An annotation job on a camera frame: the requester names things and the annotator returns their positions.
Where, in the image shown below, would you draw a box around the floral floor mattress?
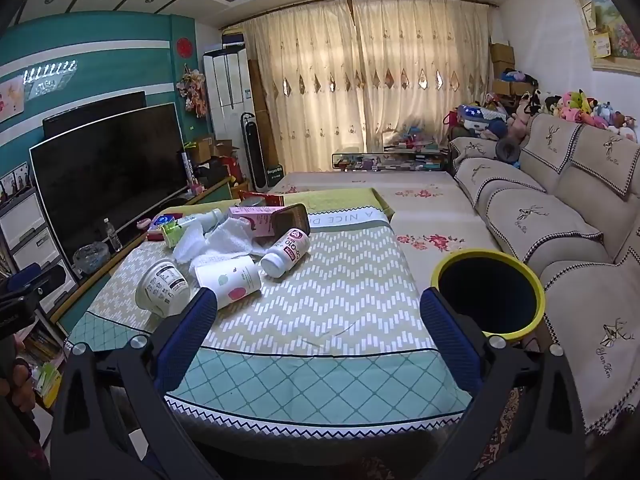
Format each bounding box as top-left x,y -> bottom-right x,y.
267,170 -> 526,281

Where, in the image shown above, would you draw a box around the black tower fan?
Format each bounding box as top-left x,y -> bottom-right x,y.
240,111 -> 268,193

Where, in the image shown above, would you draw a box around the pile of plush toys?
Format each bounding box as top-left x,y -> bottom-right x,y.
452,67 -> 638,143

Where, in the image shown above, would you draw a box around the hanging flower decoration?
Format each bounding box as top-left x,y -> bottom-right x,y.
177,64 -> 208,118

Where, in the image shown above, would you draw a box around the grey neck pillow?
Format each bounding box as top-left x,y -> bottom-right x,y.
495,137 -> 522,165

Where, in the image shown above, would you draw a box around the framed flower painting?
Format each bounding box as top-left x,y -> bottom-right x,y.
570,0 -> 640,71

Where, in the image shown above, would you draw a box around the cream curtains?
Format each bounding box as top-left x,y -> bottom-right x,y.
240,0 -> 493,173

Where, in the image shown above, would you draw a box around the white yogurt cup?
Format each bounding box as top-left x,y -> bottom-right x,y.
135,258 -> 191,317

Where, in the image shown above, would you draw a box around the crystal wall light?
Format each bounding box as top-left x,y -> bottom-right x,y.
22,59 -> 78,98

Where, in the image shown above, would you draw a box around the clear bottle with green label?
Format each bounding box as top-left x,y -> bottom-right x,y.
172,208 -> 224,233

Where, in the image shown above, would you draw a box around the pink and brown carton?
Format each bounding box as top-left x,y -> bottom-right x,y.
229,203 -> 312,239

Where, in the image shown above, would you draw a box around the shelf of books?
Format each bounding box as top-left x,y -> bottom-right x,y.
20,320 -> 68,408

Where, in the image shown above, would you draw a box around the large black television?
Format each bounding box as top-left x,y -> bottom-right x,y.
29,102 -> 193,273

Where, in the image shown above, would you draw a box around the white standing air conditioner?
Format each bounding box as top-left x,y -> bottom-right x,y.
202,47 -> 256,148

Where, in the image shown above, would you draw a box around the low glass table with books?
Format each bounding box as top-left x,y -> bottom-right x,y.
331,142 -> 453,173

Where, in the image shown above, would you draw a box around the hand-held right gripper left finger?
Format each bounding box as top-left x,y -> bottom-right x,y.
50,287 -> 218,480

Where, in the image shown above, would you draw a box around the person's left hand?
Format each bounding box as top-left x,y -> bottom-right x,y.
0,357 -> 36,413

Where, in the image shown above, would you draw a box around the smaller black television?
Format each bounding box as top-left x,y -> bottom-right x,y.
42,91 -> 148,140

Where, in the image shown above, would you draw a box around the white tissue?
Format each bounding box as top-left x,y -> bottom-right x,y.
174,219 -> 271,267

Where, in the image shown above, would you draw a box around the clear water bottle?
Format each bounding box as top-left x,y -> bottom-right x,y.
102,217 -> 123,253

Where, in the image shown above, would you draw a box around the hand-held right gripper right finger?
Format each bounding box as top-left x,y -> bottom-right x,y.
419,288 -> 586,480

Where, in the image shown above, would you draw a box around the red and blue packet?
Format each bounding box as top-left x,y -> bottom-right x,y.
147,214 -> 181,241

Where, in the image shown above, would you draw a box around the white apple print paper cup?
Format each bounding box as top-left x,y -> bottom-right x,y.
192,255 -> 262,310

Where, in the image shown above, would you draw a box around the blue star print bag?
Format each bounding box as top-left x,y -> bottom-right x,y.
457,104 -> 506,133

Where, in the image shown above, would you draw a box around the pink wall picture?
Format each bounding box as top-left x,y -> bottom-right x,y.
0,75 -> 26,123

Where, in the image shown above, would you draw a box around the beige sofa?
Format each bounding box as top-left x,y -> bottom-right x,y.
447,112 -> 640,436

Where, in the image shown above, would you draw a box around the stack of cardboard boxes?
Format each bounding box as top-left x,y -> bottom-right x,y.
489,42 -> 533,98

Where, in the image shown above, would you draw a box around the red box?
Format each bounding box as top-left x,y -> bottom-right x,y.
237,190 -> 286,208

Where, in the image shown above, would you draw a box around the open cardboard boxes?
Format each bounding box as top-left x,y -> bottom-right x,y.
192,135 -> 241,171

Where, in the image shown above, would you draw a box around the white bottle with red label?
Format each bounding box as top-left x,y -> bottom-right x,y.
260,228 -> 311,279

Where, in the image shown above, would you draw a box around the black bin with yellow rim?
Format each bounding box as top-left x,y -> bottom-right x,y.
431,248 -> 547,345

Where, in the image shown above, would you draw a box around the white drawer cabinet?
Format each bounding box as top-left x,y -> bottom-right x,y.
0,187 -> 81,311

